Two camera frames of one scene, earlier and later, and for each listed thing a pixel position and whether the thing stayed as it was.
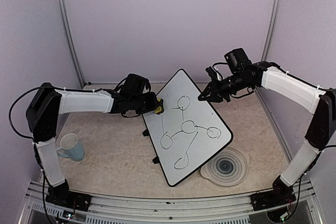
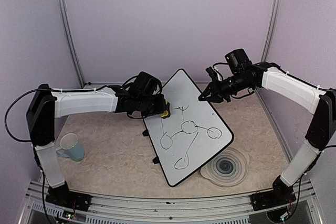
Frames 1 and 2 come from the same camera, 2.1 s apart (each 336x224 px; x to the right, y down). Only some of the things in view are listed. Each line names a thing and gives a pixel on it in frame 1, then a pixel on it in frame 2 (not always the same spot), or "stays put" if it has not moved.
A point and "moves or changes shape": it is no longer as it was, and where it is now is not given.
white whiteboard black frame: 188,132 stays put
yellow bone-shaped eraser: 159,109 moves or changes shape
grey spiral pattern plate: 229,167 stays put
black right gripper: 210,88 stays put
